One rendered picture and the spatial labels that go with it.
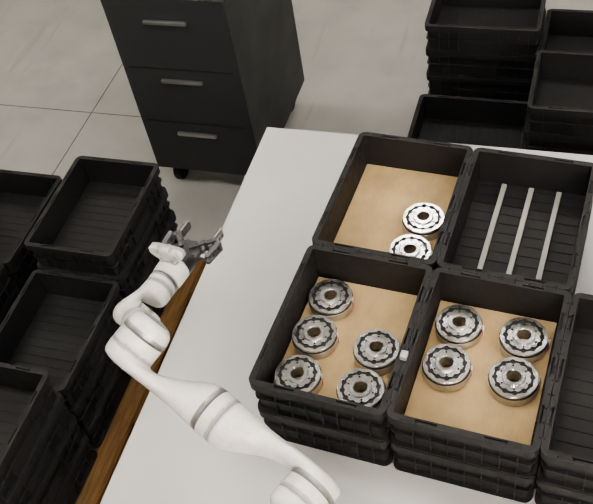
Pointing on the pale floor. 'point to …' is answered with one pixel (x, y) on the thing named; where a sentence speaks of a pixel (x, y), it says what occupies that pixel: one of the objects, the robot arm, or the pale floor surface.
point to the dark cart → (208, 76)
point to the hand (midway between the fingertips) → (204, 228)
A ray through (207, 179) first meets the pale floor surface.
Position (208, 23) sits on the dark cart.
